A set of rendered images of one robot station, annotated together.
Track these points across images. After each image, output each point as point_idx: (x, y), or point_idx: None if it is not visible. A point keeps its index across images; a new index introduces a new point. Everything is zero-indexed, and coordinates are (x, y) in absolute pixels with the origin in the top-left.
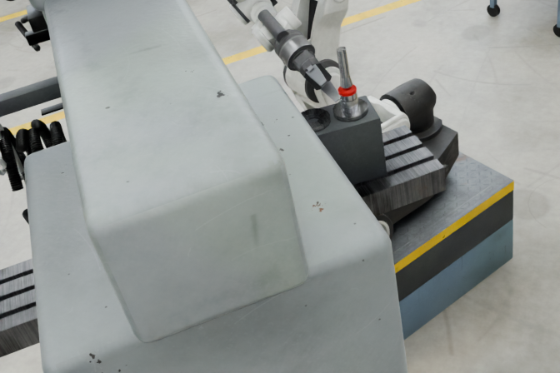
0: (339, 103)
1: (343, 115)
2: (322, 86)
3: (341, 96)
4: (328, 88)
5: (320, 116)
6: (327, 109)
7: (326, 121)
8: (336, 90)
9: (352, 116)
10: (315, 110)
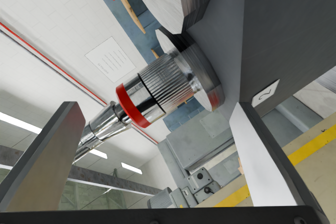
0: (198, 83)
1: (161, 40)
2: (69, 103)
3: (123, 82)
4: (260, 178)
5: None
6: (215, 50)
7: None
8: (239, 153)
9: (162, 47)
10: (171, 4)
